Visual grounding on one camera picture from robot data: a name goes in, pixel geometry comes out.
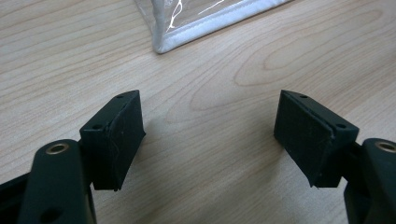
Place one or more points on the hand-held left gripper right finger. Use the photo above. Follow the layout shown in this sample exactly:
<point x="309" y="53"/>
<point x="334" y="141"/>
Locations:
<point x="308" y="140"/>

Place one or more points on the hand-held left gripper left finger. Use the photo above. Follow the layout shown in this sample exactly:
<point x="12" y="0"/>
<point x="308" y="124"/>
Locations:
<point x="115" y="143"/>

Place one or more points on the clear plastic bag white trim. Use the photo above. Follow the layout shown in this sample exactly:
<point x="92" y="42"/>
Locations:
<point x="199" y="21"/>

